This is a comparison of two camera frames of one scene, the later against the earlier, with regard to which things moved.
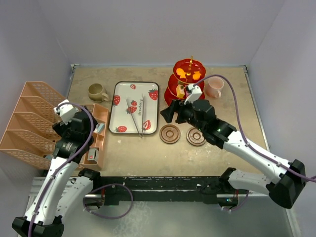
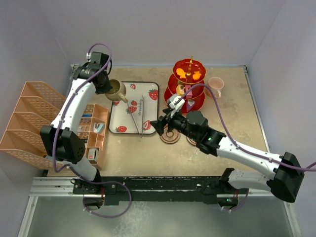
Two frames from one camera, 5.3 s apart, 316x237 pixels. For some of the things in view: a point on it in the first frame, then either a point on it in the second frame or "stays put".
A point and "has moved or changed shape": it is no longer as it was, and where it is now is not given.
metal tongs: x=140 y=135 stays put
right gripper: x=179 y=106 → x=168 y=119
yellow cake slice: x=180 y=91 stays put
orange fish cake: x=196 y=76 stays put
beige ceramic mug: x=96 y=93 has moved or changed shape
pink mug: x=214 y=86 stays put
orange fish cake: x=180 y=72 stays put
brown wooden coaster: x=169 y=134 stays put
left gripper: x=62 y=127 → x=106 y=88
